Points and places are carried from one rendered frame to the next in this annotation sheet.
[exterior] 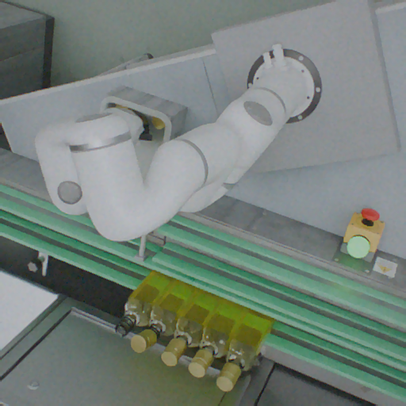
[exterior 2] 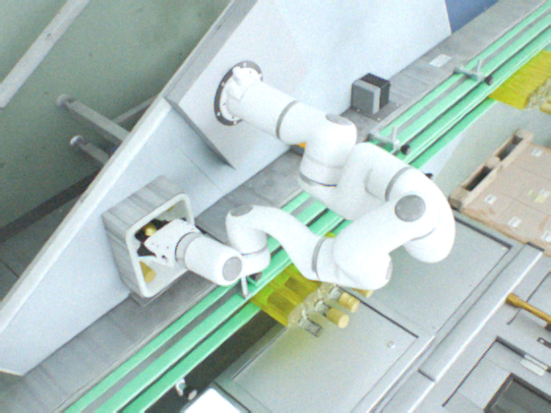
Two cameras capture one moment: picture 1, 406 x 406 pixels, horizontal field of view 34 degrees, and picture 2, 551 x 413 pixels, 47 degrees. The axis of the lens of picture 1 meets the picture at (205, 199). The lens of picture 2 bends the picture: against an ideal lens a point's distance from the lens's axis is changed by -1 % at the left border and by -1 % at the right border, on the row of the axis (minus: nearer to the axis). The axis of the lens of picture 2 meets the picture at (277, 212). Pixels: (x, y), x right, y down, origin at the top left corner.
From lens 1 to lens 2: 121 cm
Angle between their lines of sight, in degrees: 51
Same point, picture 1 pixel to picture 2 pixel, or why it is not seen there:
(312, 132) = not seen: hidden behind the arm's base
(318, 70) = (255, 62)
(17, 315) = not seen: outside the picture
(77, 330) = (259, 380)
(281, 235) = (282, 184)
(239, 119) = (347, 133)
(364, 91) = (283, 51)
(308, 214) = (266, 158)
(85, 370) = (309, 381)
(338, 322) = not seen: hidden behind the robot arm
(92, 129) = (435, 211)
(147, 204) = (448, 217)
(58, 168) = (384, 265)
